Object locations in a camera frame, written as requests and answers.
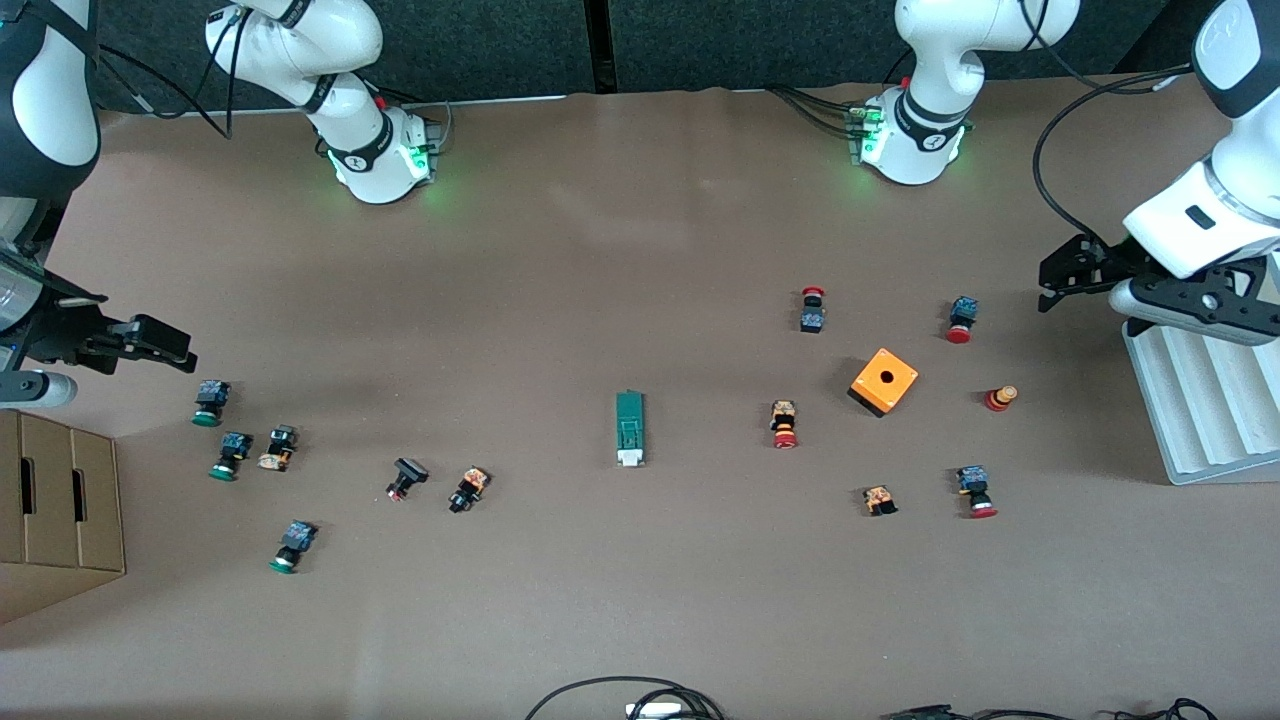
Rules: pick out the green mushroom button blue block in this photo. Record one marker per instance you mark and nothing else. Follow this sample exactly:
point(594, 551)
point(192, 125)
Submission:
point(231, 455)
point(292, 545)
point(209, 401)

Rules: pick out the orange contact block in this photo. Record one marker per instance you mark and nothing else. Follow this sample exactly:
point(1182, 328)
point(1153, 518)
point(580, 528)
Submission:
point(879, 499)

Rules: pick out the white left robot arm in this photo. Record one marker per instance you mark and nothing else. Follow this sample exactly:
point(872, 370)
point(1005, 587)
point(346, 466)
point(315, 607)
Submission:
point(930, 60)

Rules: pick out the black selector switch orange block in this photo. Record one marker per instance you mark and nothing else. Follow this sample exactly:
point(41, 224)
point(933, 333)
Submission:
point(468, 489)

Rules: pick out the red emergency stop orange block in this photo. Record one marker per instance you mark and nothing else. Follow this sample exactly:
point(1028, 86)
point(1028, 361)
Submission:
point(784, 423)

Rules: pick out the small red button blue block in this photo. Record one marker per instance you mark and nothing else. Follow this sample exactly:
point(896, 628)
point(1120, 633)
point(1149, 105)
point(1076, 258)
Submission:
point(812, 312)

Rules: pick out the red mushroom button blue block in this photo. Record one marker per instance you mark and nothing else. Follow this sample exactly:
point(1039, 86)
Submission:
point(975, 491)
point(962, 318)

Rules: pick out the white ribbed plastic tray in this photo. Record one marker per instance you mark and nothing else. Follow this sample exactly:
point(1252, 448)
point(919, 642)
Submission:
point(1210, 410)

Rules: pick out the orange button enclosure box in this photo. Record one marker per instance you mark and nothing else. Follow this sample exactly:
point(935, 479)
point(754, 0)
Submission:
point(884, 381)

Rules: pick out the black push button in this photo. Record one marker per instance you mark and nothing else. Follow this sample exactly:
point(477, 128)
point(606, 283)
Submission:
point(406, 478)

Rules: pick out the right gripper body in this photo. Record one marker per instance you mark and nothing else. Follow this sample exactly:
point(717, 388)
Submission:
point(62, 334)

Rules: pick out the red orange button head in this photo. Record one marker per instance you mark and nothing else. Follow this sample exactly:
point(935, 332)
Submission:
point(1000, 398)

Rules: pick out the black pushbutton orange block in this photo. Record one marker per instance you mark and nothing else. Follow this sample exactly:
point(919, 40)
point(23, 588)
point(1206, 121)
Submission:
point(279, 447)

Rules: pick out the brown cardboard box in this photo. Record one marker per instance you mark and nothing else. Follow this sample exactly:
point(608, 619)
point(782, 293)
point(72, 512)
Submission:
point(60, 510)

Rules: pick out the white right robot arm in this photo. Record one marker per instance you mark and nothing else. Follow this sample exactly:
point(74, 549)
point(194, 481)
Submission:
point(355, 150)

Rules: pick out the white power adapter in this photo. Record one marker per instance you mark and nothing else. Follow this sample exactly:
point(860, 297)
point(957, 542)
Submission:
point(655, 711)

